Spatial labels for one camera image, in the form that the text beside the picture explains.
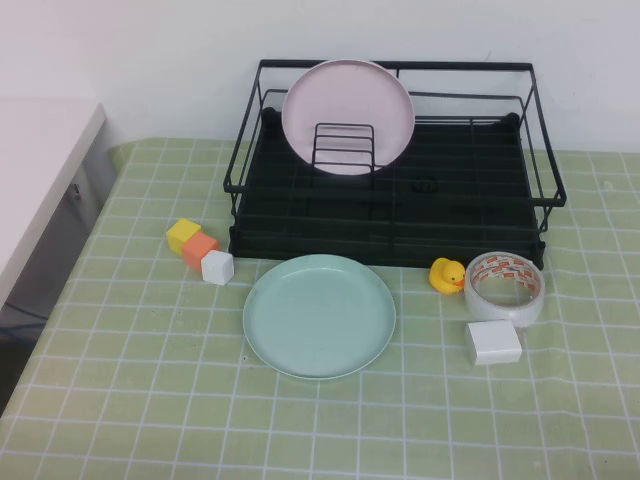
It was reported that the yellow cube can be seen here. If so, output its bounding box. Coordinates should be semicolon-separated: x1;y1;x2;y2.
166;218;202;257

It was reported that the green checked tablecloth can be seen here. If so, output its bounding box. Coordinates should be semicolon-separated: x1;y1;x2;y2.
0;135;640;480

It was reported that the white cube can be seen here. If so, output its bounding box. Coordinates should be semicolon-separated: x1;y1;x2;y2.
201;249;235;287

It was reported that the blue floor cable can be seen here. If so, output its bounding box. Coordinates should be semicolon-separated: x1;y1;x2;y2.
0;299;51;322

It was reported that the orange cube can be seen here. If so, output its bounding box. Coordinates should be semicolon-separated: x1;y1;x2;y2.
180;232;220;273

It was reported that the pink round plate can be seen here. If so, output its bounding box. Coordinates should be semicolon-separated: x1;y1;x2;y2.
280;59;416;177

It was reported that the mint green round plate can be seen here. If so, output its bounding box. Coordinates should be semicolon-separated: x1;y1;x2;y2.
242;253;397;384

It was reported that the white power adapter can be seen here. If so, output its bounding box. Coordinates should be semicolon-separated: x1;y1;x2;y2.
464;319;524;367

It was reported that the yellow rubber duck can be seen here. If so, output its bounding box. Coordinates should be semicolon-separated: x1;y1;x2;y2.
429;257;467;294

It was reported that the clear tape roll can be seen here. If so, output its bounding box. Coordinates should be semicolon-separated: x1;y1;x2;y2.
464;251;547;329

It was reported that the black wire dish rack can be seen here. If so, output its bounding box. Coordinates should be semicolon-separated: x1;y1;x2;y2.
223;58;569;270

